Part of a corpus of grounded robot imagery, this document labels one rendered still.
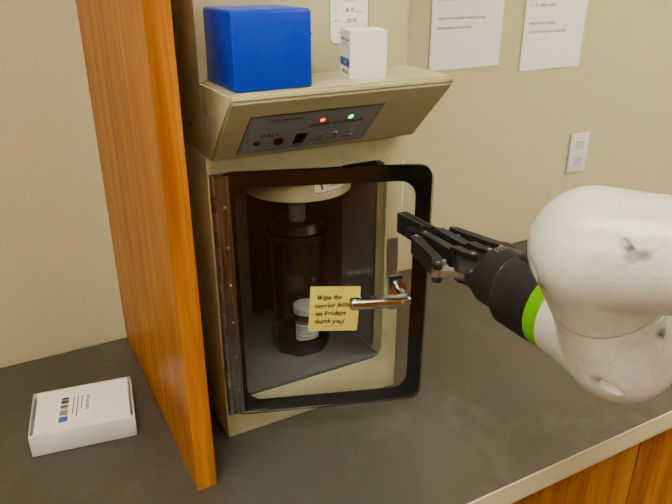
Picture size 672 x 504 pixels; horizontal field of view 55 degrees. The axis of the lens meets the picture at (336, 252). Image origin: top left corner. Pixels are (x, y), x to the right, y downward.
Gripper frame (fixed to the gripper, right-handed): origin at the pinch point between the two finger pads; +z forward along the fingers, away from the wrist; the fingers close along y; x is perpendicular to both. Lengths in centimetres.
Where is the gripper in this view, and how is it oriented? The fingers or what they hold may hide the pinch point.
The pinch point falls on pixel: (415, 229)
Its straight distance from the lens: 91.1
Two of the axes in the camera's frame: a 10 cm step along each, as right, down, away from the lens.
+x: 0.0, 9.2, 4.0
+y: -8.8, 1.9, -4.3
